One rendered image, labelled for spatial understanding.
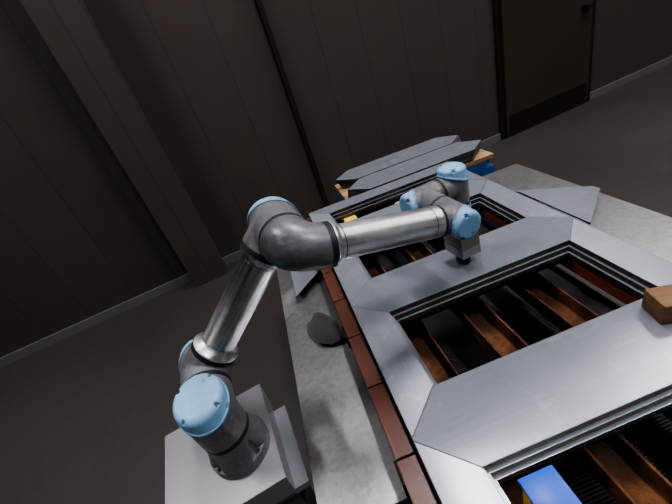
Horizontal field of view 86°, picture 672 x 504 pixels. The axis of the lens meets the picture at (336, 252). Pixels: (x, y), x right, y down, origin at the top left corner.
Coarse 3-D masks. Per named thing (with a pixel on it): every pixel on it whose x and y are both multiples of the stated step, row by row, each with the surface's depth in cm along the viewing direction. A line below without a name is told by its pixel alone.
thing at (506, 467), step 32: (544, 256) 102; (576, 256) 101; (480, 288) 101; (640, 288) 85; (416, 352) 89; (608, 416) 63; (640, 416) 63; (416, 448) 67; (544, 448) 62; (576, 448) 63
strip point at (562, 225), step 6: (540, 222) 114; (546, 222) 113; (552, 222) 112; (558, 222) 111; (564, 222) 110; (570, 222) 109; (552, 228) 109; (558, 228) 109; (564, 228) 108; (570, 228) 107; (564, 234) 105; (570, 234) 105
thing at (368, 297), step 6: (366, 282) 114; (366, 288) 111; (372, 288) 110; (360, 294) 110; (366, 294) 109; (372, 294) 108; (360, 300) 107; (366, 300) 106; (372, 300) 106; (378, 300) 105; (366, 306) 104; (372, 306) 103; (378, 306) 103; (384, 306) 102
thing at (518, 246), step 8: (488, 232) 117; (496, 232) 116; (504, 232) 115; (512, 232) 114; (496, 240) 113; (504, 240) 111; (512, 240) 110; (520, 240) 109; (528, 240) 108; (504, 248) 108; (512, 248) 107; (520, 248) 106; (528, 248) 105; (536, 248) 104; (520, 256) 103; (528, 256) 102
